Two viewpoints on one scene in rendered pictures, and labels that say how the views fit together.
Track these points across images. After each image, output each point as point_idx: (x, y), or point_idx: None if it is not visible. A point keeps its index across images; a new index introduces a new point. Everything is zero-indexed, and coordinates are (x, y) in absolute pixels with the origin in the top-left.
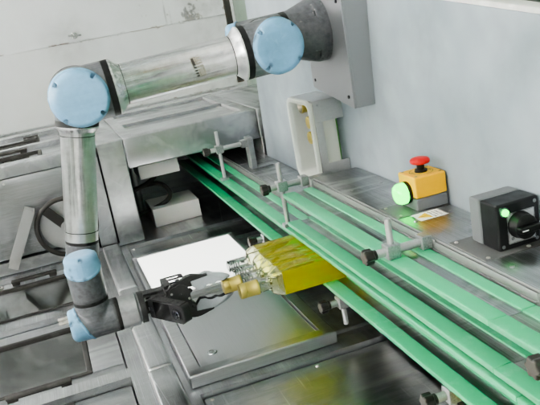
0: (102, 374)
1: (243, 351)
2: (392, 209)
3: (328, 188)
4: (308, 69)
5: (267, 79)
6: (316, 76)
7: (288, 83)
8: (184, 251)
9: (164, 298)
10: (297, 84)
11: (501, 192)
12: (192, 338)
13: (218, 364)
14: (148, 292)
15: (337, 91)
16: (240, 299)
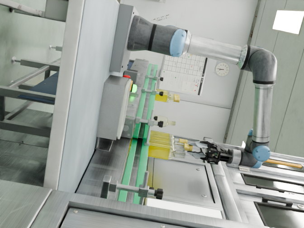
0: (248, 198)
1: (186, 164)
2: (135, 95)
3: (135, 111)
4: (105, 68)
5: (80, 111)
6: (122, 64)
7: (93, 94)
8: None
9: (219, 146)
10: (97, 88)
11: (130, 70)
12: (204, 178)
13: (197, 162)
14: (226, 154)
15: (125, 65)
16: (173, 187)
